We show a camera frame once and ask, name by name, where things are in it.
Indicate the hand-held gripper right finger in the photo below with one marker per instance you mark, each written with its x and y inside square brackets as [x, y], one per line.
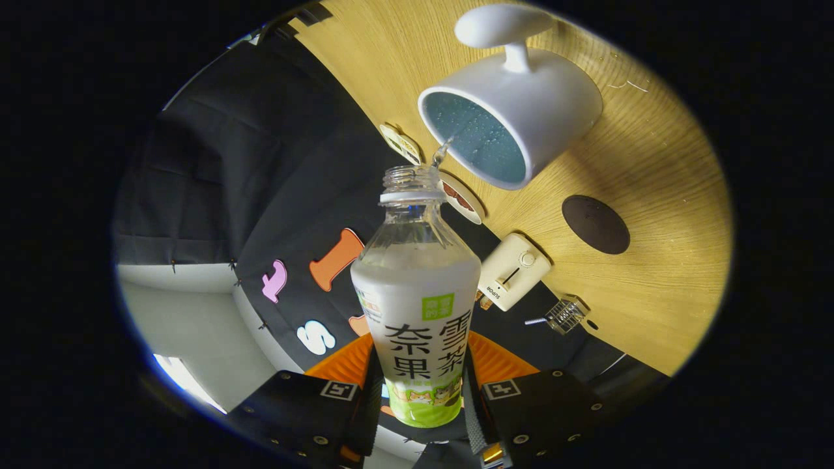
[541, 410]

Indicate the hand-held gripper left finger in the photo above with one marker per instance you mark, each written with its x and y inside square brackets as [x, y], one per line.
[293, 410]

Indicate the clear juice bottle white label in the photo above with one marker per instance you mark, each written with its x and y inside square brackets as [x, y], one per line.
[417, 306]

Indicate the dark brown round coaster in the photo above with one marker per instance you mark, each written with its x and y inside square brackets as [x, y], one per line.
[596, 225]

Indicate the ceiling light panel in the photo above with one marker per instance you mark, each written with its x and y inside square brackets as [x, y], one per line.
[189, 384]

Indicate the brown toast slice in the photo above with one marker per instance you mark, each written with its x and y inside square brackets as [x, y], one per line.
[485, 303]

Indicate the white toaster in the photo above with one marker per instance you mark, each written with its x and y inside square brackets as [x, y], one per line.
[515, 270]

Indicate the small white dish brown food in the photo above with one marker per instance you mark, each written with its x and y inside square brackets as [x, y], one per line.
[461, 198]

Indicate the wooden table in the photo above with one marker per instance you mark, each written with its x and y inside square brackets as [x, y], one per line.
[651, 195]

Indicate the small patterned white dish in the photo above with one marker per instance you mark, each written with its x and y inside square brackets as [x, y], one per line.
[401, 143]

